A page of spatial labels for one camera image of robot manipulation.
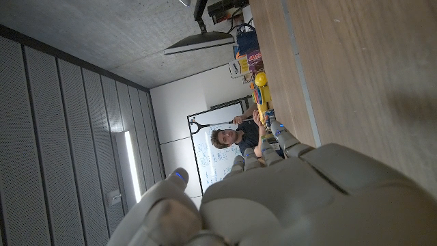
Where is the rainbow striped toy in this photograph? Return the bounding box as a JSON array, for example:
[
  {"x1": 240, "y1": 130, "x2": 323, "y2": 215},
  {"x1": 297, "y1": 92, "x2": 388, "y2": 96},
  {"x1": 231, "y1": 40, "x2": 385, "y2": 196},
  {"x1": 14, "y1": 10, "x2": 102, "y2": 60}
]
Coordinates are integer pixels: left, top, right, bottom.
[{"x1": 251, "y1": 87, "x2": 264, "y2": 105}]

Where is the white wall switch plate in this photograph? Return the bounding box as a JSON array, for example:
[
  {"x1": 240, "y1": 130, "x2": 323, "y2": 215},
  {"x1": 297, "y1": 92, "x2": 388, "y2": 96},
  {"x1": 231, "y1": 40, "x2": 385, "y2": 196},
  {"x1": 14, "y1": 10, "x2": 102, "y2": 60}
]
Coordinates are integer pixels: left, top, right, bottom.
[{"x1": 106, "y1": 189, "x2": 122, "y2": 206}]

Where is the black flat monitor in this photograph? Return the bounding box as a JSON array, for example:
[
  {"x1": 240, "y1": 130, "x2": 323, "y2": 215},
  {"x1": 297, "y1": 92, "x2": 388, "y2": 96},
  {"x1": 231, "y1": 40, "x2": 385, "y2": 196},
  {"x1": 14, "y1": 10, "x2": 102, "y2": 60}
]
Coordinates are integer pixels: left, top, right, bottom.
[{"x1": 163, "y1": 31, "x2": 236, "y2": 56}]

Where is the yellow cup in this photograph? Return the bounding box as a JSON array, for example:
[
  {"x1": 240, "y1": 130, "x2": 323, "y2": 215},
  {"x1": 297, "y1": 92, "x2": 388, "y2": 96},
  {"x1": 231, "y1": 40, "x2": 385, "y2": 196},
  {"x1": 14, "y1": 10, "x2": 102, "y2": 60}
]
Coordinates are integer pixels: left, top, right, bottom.
[{"x1": 259, "y1": 85, "x2": 273, "y2": 104}]

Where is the whiteboard with black frame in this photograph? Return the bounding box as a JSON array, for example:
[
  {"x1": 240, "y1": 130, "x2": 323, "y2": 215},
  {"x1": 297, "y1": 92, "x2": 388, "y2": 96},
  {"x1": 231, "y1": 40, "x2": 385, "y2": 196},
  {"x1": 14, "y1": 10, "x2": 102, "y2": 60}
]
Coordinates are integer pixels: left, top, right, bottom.
[{"x1": 186, "y1": 98, "x2": 252, "y2": 196}]

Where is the black reacher grabber stick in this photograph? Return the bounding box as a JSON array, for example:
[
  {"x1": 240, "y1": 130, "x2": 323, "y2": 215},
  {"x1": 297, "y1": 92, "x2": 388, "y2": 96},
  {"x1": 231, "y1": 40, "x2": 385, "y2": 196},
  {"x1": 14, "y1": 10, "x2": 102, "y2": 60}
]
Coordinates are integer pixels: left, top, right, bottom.
[{"x1": 188, "y1": 117, "x2": 254, "y2": 135}]

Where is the white and yellow box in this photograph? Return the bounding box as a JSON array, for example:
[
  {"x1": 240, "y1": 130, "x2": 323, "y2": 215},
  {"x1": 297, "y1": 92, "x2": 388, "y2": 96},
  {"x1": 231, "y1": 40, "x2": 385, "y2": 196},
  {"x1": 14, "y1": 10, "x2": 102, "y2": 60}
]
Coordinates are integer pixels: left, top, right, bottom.
[{"x1": 227, "y1": 55, "x2": 251, "y2": 80}]

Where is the blue bag with handles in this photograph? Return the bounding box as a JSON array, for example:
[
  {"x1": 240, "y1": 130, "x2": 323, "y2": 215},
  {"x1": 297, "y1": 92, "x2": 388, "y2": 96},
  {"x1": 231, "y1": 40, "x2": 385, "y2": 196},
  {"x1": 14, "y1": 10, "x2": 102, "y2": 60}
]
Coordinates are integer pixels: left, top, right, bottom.
[{"x1": 235, "y1": 23, "x2": 261, "y2": 57}]

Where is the black equipment box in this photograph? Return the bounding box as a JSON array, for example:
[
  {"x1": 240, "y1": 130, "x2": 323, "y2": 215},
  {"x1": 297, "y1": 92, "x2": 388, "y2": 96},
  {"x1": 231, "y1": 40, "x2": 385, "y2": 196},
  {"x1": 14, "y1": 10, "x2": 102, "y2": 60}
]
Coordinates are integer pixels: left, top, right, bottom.
[{"x1": 206, "y1": 0, "x2": 251, "y2": 25}]

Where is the purple snack box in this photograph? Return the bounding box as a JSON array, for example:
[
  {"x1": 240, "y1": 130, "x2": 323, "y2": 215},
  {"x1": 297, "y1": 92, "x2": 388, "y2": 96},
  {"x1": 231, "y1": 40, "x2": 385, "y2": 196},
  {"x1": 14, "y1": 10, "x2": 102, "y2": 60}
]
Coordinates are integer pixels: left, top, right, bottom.
[{"x1": 246, "y1": 49, "x2": 265, "y2": 74}]

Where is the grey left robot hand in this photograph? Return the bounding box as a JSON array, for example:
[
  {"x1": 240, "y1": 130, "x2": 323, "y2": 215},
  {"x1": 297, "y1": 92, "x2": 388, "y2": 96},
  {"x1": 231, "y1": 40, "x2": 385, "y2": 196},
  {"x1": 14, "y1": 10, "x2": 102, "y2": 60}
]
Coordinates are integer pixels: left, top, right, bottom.
[{"x1": 105, "y1": 120, "x2": 437, "y2": 246}]

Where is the yellow ball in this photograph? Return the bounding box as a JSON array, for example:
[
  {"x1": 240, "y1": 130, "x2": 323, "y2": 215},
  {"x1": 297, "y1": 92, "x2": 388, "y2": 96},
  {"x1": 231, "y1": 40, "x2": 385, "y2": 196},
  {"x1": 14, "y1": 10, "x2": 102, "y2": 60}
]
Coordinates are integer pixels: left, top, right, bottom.
[{"x1": 253, "y1": 71, "x2": 268, "y2": 87}]

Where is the man in dark shirt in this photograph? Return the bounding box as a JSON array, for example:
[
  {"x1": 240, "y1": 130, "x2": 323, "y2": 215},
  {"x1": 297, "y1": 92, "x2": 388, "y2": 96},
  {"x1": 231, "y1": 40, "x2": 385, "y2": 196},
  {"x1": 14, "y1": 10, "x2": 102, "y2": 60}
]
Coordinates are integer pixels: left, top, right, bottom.
[{"x1": 210, "y1": 103, "x2": 285, "y2": 160}]

